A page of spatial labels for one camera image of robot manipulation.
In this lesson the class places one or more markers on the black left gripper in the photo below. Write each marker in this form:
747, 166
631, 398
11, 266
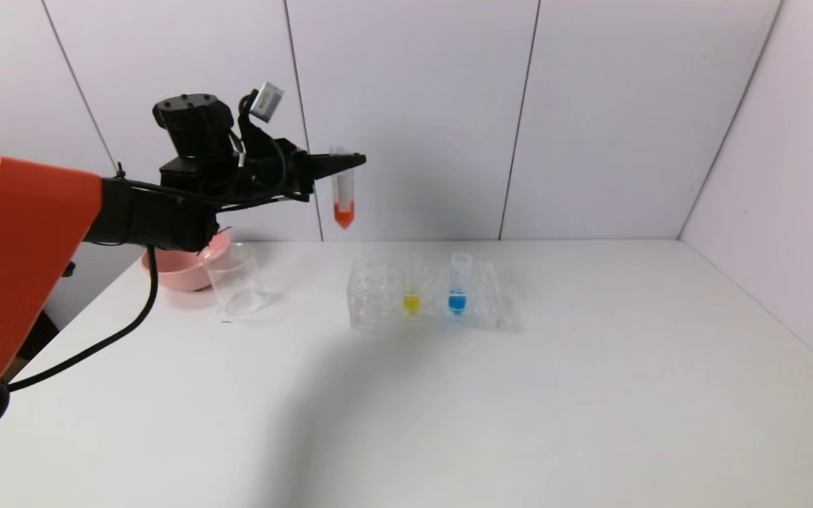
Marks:
301, 173

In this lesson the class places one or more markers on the test tube with red pigment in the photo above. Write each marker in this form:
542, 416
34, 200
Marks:
343, 201

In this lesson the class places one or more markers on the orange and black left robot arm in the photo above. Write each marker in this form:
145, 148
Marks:
18, 240

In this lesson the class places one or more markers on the clear acrylic test tube rack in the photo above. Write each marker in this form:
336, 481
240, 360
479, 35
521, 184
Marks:
378, 310

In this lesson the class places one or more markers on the test tube with yellow pigment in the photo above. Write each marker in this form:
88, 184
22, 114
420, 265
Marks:
412, 302

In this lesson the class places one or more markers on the test tube with blue pigment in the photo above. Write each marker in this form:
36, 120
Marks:
456, 302

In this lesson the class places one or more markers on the clear glass beaker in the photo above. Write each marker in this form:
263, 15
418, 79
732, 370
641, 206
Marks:
237, 286

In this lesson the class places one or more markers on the pink plastic bowl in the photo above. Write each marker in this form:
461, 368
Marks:
181, 271

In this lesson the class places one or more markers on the dark office chair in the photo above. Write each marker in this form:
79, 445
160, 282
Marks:
39, 335

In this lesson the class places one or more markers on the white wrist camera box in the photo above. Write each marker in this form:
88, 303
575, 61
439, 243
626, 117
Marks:
267, 101

